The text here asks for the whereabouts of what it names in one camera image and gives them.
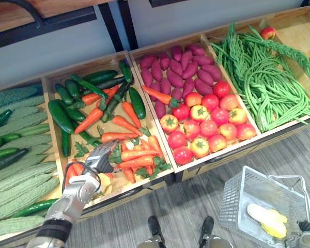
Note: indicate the purple sweet potato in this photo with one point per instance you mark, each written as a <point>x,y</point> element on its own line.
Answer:
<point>176,93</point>
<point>203,60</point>
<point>195,49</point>
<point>148,61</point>
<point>165,86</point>
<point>146,77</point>
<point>204,77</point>
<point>203,87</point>
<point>175,67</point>
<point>175,78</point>
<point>156,70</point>
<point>212,73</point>
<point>160,109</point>
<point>190,70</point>
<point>186,60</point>
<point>155,89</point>
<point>188,87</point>
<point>176,53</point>
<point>164,60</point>

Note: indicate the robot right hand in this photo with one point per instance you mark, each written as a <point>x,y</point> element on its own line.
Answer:
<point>308,226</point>

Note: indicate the green leaf sprig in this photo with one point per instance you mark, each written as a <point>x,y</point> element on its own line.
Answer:
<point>81,149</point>

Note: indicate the white vegetable piece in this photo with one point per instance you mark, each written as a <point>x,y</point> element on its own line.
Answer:
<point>261,213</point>

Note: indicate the loose green long bean bunch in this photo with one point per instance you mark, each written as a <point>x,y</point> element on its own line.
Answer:
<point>268,95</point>

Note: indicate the robot right leg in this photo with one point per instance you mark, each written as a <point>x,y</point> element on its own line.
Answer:
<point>206,227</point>

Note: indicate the yellow vegetable piece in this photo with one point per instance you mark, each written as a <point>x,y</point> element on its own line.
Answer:
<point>276,230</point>

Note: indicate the clear plastic shopping basket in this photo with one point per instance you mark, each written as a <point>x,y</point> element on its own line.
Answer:
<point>237,196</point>

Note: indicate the wooden crate of tomatoes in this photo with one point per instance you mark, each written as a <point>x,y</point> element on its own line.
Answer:
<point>157,49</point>

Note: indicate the wooden shelf board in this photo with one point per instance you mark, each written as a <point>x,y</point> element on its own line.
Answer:
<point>7,15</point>

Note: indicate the pale yellow vegetable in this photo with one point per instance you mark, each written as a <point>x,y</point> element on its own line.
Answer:
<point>106,184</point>

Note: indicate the dark green bitter melon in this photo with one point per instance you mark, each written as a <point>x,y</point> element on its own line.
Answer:
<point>13,94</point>

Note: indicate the robot left leg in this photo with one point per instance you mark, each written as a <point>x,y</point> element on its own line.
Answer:
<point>153,227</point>

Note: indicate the dark green cucumber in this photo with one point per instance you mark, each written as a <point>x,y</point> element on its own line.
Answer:
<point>87,137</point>
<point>113,103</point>
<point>111,82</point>
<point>7,161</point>

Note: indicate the robot left arm silver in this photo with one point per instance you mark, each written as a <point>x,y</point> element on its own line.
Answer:
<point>67,201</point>

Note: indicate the wooden crate of bitter melons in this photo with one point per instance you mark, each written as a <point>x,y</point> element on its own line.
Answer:
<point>54,194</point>

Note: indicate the red tomato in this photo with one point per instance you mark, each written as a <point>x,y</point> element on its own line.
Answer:
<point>199,147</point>
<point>210,102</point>
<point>246,131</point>
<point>177,140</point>
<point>191,129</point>
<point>237,116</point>
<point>229,102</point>
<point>192,99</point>
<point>180,112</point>
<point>183,156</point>
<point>199,113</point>
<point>217,143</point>
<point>228,131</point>
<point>221,89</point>
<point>208,128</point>
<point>169,123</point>
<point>219,116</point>

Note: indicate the wooden crate of long beans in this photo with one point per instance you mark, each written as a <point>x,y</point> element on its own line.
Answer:
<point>219,34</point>

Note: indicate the wooden crate of carrots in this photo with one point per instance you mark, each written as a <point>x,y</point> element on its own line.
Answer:
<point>87,67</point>

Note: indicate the robot leg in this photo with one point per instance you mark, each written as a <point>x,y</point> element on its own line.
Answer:
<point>153,227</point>
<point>206,227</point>

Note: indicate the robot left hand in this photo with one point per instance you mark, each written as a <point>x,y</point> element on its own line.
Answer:
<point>95,158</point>

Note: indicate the orange carrot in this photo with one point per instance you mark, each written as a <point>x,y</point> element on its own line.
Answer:
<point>109,95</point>
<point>130,175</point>
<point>71,173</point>
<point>91,98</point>
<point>125,124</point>
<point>145,144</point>
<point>89,120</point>
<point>137,154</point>
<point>118,136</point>
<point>157,95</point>
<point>137,162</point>
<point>78,168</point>
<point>155,144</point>
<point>131,113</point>

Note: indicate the braided green long beans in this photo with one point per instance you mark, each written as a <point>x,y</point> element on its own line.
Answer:
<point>232,54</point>
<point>289,53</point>

